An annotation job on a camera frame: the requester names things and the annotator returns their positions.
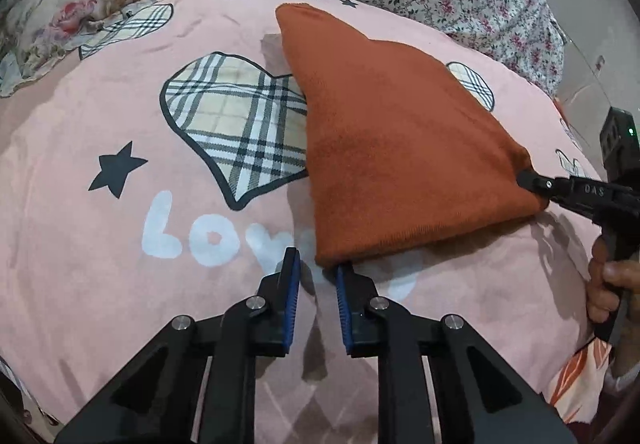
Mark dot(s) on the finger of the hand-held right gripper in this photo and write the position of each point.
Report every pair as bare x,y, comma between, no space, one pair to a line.
555,189

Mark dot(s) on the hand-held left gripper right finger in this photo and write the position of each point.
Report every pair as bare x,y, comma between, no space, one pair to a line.
343,309

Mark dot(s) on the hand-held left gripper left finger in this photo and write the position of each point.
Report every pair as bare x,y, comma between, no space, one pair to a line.
293,299

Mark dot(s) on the orange knit sweater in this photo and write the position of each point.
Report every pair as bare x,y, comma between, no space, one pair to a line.
400,139

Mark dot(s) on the person's right forearm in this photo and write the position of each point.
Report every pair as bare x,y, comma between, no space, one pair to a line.
625,364

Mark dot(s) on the person's right hand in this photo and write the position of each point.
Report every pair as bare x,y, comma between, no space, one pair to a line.
612,284

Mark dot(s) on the orange leaf-print cloth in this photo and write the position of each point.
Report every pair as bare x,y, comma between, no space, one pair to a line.
575,379

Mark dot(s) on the pink printed blanket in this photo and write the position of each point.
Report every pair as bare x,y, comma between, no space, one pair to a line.
100,284

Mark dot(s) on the cream rose-print pillow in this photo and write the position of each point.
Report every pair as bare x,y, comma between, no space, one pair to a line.
75,9

